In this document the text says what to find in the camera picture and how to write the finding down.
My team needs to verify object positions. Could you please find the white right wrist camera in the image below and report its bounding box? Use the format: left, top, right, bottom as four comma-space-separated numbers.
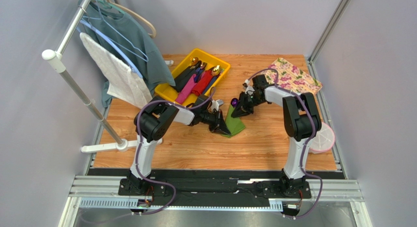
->
243, 79, 255, 95

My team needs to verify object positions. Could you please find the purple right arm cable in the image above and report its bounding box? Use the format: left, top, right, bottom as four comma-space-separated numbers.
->
247, 68, 324, 220

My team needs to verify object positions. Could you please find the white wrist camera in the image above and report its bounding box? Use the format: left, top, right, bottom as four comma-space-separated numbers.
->
210, 99, 224, 112
243, 79, 255, 95

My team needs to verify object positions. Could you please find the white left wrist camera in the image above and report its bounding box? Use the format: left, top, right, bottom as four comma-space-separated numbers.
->
210, 99, 224, 112

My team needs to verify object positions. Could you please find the black rolled napkin in bin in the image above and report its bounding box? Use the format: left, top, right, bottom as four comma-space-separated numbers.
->
173, 60, 202, 92

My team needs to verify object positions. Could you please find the pink rolled napkin in bin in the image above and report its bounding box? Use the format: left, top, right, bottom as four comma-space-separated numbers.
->
175, 74, 197, 104

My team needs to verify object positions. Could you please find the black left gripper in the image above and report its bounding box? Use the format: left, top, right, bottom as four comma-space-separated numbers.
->
201, 110, 231, 136

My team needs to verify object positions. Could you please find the floral patterned tray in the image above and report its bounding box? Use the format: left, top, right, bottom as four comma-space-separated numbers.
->
260, 58, 323, 95

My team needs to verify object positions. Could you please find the green paper napkin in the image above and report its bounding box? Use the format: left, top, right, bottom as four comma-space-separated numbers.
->
223, 105, 246, 138

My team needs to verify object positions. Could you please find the blue rolled napkin in bin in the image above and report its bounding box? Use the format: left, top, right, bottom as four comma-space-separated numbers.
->
202, 68, 224, 94

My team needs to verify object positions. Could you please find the red rolled napkin in bin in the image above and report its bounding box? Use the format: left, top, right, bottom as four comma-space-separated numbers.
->
191, 66, 219, 96

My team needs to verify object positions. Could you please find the yellow plastic cutlery bin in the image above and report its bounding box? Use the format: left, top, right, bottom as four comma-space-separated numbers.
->
155, 48, 231, 106

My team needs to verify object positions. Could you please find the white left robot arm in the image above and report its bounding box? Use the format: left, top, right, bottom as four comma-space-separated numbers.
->
118, 95, 231, 196

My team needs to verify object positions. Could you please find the blue wire hanger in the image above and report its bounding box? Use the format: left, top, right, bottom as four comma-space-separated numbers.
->
77, 3, 149, 78

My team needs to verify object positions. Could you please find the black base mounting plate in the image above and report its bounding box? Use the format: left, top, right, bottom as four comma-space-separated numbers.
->
127, 169, 312, 207

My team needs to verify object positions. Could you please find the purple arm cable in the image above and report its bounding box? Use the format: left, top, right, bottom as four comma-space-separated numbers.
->
247, 68, 324, 220
134, 86, 217, 216

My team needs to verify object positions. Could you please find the white towel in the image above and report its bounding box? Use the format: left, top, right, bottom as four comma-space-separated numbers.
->
80, 32, 153, 109

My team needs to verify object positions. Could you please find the grey-green t-shirt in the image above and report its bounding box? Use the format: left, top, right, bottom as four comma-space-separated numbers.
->
81, 0, 175, 97

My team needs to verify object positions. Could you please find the dark purple spoon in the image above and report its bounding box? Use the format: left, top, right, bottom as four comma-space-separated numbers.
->
231, 98, 239, 108

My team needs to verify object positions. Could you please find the aluminium frame rail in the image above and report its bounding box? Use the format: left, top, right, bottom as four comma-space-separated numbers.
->
59, 176, 372, 227

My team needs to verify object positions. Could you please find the white mesh food cover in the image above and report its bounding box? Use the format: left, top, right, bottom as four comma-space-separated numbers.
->
309, 122, 335, 154

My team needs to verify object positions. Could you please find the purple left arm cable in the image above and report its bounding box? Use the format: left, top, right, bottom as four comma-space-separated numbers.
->
134, 86, 217, 216

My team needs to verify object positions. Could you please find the wooden clothes hanger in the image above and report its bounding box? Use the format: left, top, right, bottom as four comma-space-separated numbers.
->
103, 0, 157, 39

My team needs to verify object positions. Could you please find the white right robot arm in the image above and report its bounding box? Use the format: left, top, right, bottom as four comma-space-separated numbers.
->
232, 74, 322, 197

